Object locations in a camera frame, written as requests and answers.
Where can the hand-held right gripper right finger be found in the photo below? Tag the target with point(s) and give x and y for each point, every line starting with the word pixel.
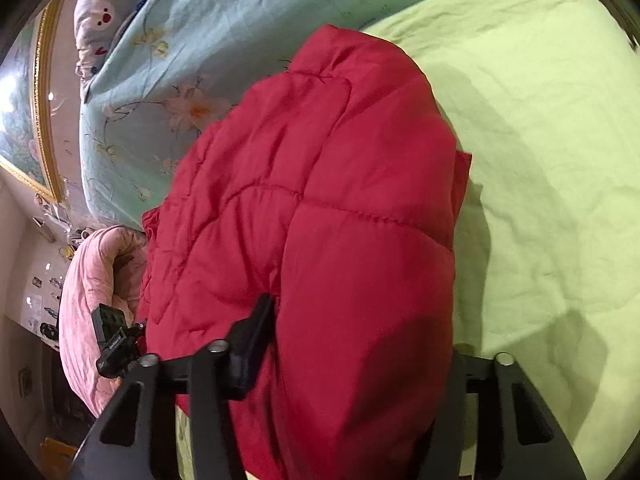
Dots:
pixel 500 400

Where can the red padded coat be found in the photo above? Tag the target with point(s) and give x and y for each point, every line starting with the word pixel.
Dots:
pixel 325 235

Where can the green bed sheet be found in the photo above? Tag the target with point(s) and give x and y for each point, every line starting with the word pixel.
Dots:
pixel 525 160

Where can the pink quilt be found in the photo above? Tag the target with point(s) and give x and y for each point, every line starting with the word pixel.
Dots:
pixel 85 280

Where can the wall stickers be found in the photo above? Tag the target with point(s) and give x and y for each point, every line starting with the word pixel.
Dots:
pixel 47 305

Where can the gold framed picture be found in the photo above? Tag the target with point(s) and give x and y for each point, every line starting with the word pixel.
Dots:
pixel 15 125

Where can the blue floral quilt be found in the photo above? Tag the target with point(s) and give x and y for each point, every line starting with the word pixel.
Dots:
pixel 200 35

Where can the wall socket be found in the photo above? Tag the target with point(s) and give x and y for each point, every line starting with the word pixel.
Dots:
pixel 23 382

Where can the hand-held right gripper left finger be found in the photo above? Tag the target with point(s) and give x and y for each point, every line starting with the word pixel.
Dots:
pixel 250 340

